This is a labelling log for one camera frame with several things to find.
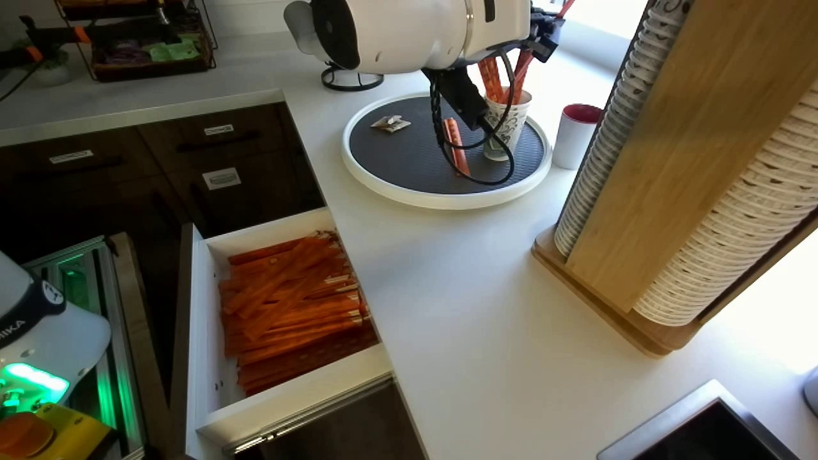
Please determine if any dark wire basket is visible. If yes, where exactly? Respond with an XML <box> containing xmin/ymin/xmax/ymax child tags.
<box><xmin>53</xmin><ymin>0</ymin><xmax>221</xmax><ymax>84</ymax></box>

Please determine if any white mug red interior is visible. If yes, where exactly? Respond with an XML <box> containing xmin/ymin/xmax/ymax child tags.
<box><xmin>552</xmin><ymin>103</ymin><xmax>607</xmax><ymax>171</ymax></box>

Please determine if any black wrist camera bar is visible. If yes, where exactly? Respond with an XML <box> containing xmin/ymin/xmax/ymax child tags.
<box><xmin>419</xmin><ymin>65</ymin><xmax>493</xmax><ymax>134</ymax></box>

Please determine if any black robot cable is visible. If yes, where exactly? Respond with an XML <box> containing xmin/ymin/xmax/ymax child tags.
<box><xmin>428</xmin><ymin>67</ymin><xmax>520</xmax><ymax>189</ymax></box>

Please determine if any pile of orange stick packets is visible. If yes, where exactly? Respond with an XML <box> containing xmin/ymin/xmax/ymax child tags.
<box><xmin>218</xmin><ymin>227</ymin><xmax>382</xmax><ymax>398</ymax></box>

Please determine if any stack of grey ribbed lids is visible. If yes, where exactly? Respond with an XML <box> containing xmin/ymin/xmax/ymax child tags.
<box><xmin>549</xmin><ymin>0</ymin><xmax>695</xmax><ymax>261</ymax></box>

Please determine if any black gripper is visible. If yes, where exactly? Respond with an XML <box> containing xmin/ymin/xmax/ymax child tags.
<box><xmin>525</xmin><ymin>2</ymin><xmax>572</xmax><ymax>65</ymax></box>

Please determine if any round white tray grey mat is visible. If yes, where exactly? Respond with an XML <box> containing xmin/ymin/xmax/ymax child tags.
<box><xmin>341</xmin><ymin>90</ymin><xmax>556</xmax><ymax>212</ymax></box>

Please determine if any yellow object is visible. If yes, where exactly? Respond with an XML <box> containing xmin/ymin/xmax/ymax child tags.
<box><xmin>0</xmin><ymin>405</ymin><xmax>119</xmax><ymax>460</ymax></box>

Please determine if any stack of white paper cups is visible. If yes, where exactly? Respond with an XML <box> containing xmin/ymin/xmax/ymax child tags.
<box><xmin>632</xmin><ymin>80</ymin><xmax>818</xmax><ymax>329</ymax></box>

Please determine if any black square counter inset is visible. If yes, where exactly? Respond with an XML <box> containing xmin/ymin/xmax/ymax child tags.
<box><xmin>595</xmin><ymin>379</ymin><xmax>800</xmax><ymax>460</ymax></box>

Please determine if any patterned paper coffee cup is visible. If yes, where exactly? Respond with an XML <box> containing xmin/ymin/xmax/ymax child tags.
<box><xmin>481</xmin><ymin>86</ymin><xmax>534</xmax><ymax>166</ymax></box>

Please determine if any white device green light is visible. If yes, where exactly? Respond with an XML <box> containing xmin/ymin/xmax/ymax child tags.
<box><xmin>0</xmin><ymin>250</ymin><xmax>113</xmax><ymax>420</ymax></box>

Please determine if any black metal mug rack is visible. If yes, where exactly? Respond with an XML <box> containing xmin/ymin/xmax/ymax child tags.
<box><xmin>320</xmin><ymin>65</ymin><xmax>387</xmax><ymax>94</ymax></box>

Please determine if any grey metal cart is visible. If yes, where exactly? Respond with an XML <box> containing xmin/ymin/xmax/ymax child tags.
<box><xmin>23</xmin><ymin>227</ymin><xmax>186</xmax><ymax>460</ymax></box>

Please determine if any dark wood cabinet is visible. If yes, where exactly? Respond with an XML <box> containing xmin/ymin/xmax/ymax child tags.
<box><xmin>0</xmin><ymin>100</ymin><xmax>328</xmax><ymax>283</ymax></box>

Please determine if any white open drawer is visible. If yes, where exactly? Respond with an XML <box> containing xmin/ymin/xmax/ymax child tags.
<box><xmin>185</xmin><ymin>205</ymin><xmax>396</xmax><ymax>457</ymax></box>

